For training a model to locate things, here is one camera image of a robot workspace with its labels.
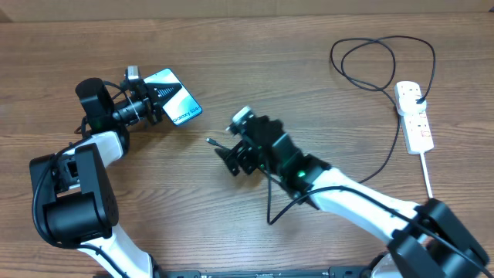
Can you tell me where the black USB charging cable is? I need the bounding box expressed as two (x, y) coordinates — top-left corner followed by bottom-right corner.
(205, 36), (437, 185)

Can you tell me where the white power strip cord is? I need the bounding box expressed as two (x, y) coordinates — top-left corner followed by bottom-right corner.
(419, 152), (434, 199)

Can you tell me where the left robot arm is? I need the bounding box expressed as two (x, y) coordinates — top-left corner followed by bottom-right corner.
(29, 78), (182, 277)

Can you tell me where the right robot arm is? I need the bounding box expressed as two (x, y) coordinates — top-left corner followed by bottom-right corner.
(215, 115), (492, 277)

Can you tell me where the white power strip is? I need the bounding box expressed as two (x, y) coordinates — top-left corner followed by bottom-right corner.
(394, 81), (434, 154)

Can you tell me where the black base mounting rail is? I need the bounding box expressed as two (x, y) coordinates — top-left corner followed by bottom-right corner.
(159, 266), (371, 278)

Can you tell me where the blue Galaxy smartphone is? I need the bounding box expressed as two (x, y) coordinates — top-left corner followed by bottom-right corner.
(144, 68), (203, 126)

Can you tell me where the white charger plug adapter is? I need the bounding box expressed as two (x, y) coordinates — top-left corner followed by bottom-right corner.
(398, 94), (427, 116)

